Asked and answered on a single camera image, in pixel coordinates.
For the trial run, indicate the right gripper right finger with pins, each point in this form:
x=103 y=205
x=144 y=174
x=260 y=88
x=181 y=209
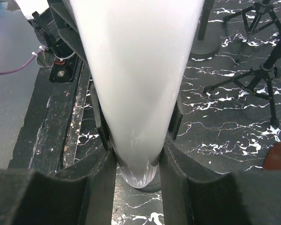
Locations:
x=195 y=195

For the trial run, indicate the black tripod shock-mount stand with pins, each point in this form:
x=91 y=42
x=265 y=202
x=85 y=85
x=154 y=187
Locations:
x=253 y=28

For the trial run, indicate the brown metronome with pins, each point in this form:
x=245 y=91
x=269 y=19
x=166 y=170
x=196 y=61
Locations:
x=272 y=160

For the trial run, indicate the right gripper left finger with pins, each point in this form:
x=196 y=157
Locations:
x=81 y=194

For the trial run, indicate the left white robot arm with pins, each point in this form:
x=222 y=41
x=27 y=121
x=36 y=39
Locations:
x=55 y=27

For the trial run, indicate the black front mounting rail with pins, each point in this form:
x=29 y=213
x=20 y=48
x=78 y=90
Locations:
x=41 y=140

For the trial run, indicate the white microphone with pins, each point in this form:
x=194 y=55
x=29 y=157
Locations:
x=137 y=51

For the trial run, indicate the small black tripod clip stand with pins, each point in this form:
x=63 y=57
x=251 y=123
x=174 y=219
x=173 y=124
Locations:
x=248 y=81

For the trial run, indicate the black round-base mic stand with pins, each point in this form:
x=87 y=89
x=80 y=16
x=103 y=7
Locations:
x=207 y=42

